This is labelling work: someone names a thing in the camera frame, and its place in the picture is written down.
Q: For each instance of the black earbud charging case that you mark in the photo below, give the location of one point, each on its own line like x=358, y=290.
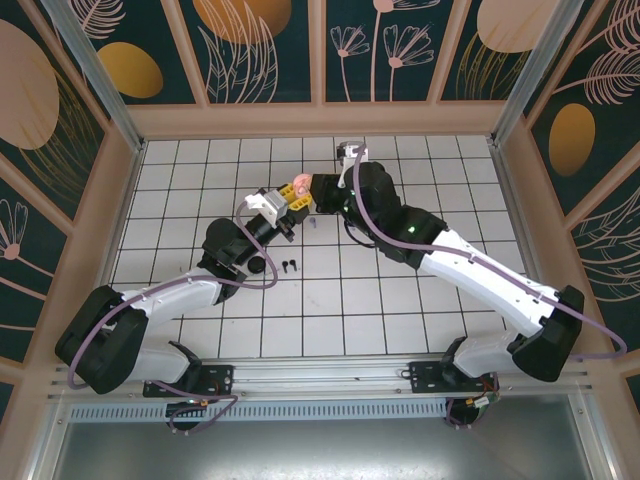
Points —
x=256, y=265

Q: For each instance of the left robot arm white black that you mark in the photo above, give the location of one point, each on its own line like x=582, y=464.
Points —
x=160, y=362

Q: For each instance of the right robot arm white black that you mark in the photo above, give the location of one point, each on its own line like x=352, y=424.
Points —
x=480, y=275

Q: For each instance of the grey metal sheet panel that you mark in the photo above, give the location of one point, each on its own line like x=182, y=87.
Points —
x=310, y=452

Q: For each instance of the aluminium table edge rail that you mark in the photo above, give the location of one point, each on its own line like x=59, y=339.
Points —
x=107, y=250
x=515, y=215

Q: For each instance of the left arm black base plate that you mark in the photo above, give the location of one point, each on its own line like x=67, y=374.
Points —
x=215, y=377

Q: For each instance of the aluminium mounting rail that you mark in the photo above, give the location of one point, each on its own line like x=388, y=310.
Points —
x=310, y=372

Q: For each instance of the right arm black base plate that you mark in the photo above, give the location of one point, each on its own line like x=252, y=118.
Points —
x=425, y=377

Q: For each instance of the aluminium frame post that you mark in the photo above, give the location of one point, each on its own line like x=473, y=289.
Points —
x=95, y=65
x=540, y=65

